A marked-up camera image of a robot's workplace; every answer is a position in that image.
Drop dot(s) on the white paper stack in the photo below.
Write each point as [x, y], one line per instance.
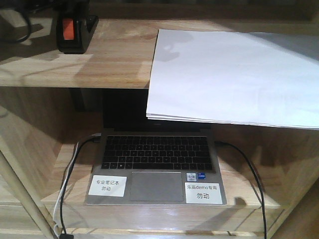
[257, 78]

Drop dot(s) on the white label sticker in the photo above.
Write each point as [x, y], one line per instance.
[203, 193]
[113, 186]

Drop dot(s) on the black stapler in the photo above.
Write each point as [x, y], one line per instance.
[74, 33]

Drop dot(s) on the light wooden shelf unit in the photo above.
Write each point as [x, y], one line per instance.
[39, 126]

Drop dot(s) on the white label sticker left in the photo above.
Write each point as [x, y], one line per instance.
[113, 186]

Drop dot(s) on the silver Huawei laptop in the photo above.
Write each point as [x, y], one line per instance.
[156, 156]

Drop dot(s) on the white label sticker right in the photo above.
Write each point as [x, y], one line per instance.
[203, 193]

